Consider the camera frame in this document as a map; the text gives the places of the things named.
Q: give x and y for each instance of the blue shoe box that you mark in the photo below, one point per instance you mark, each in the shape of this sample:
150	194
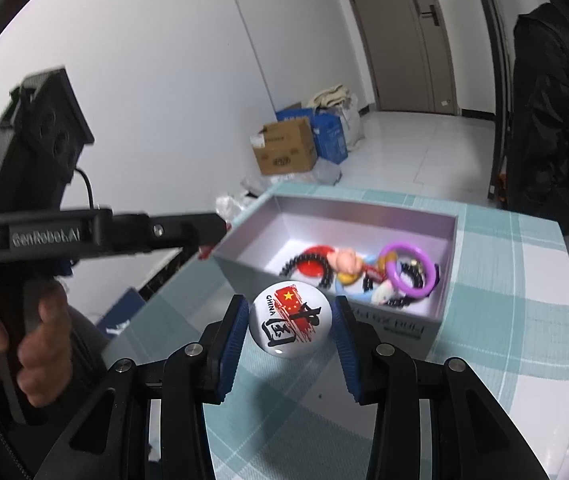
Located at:
114	322

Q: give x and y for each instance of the grey door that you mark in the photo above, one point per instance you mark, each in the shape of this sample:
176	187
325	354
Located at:
408	55

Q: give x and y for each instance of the purple cartoon keychain toy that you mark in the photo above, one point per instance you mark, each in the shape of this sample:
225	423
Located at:
410	270

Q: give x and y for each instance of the red round badge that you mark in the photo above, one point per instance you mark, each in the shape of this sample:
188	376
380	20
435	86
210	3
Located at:
313	264

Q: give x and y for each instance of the blue cardboard box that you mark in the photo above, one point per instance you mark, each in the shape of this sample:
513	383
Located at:
327	130

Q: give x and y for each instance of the black backpack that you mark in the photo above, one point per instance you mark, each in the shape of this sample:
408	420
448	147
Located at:
538	151

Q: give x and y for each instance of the brown cardboard box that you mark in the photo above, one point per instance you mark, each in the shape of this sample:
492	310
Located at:
285	147

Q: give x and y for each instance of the pink pig figurine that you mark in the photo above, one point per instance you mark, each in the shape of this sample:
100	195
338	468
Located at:
346	264

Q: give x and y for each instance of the clear plastic bag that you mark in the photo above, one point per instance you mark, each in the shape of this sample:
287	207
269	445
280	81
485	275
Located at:
230	206

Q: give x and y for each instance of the black coat rack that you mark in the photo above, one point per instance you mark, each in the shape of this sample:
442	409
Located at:
501	80

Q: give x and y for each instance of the white sack with cloth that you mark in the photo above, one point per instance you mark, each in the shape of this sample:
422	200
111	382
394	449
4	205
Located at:
342	103

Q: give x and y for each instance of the white China flag badge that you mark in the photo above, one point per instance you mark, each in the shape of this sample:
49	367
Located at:
290	319

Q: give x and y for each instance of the teal plaid tablecloth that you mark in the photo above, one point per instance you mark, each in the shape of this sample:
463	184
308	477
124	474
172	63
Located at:
502	305

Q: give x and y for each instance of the grey phone box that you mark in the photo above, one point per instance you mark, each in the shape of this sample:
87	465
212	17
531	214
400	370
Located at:
260	249

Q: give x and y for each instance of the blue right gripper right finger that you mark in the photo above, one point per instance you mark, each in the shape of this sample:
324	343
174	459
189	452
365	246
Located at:
379	374

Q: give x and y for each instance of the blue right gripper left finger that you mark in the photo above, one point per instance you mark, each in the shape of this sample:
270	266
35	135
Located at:
198	374

